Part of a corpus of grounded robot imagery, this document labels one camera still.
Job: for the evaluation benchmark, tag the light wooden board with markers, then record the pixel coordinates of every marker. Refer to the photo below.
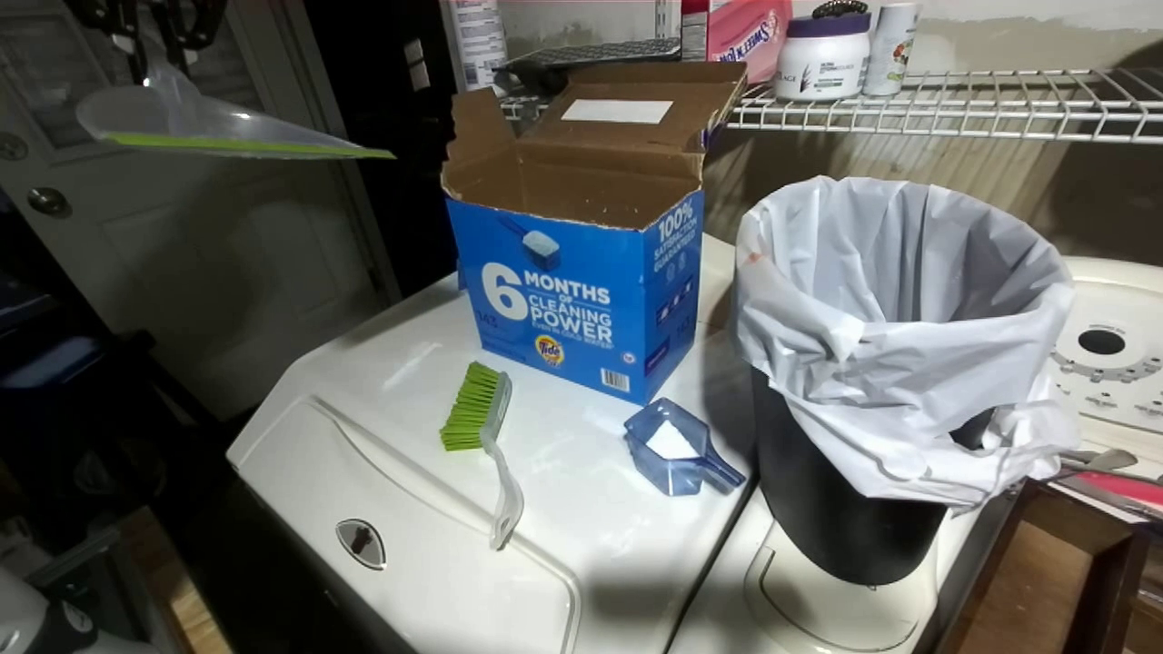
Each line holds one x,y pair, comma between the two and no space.
182,594

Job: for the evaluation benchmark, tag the dark wooden tray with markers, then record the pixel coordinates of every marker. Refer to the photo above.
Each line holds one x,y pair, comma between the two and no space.
1031,594

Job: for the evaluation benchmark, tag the white wall outlet plate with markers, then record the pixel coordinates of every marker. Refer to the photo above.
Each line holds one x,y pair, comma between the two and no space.
419,68

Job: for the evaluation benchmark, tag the white jar purple lid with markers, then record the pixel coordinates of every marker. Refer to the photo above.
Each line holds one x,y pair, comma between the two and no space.
823,68

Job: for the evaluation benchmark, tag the tall white bottle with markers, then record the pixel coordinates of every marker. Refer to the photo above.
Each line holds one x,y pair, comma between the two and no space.
472,41

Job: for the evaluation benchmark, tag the white washing machine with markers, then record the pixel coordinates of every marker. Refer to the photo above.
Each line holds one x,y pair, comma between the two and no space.
422,574

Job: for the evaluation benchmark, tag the red capped white bottle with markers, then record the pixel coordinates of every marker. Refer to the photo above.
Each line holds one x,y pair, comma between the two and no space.
690,29

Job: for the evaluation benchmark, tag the red flat item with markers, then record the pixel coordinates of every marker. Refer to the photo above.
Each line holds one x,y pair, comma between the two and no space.
1121,493

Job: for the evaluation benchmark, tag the pink box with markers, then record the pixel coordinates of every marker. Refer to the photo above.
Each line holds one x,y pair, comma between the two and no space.
745,38

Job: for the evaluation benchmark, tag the black trash bin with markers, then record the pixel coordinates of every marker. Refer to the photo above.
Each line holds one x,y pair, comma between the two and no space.
837,510

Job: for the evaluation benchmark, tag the round door knob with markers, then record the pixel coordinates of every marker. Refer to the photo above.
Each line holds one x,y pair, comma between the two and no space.
48,200

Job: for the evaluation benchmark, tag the cylindrical spray can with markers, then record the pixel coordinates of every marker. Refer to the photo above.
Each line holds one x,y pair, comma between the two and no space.
891,50

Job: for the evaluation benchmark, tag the white trash bag liner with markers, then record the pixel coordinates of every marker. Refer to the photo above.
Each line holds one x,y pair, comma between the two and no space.
895,365

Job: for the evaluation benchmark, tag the blue cardboard detergent box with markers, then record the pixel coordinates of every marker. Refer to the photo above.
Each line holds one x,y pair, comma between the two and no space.
567,303

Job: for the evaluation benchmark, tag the white dryer machine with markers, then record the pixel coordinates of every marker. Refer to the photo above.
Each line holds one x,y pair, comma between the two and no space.
799,603

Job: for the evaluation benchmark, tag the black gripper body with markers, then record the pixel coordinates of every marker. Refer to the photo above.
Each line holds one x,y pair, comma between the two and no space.
156,21

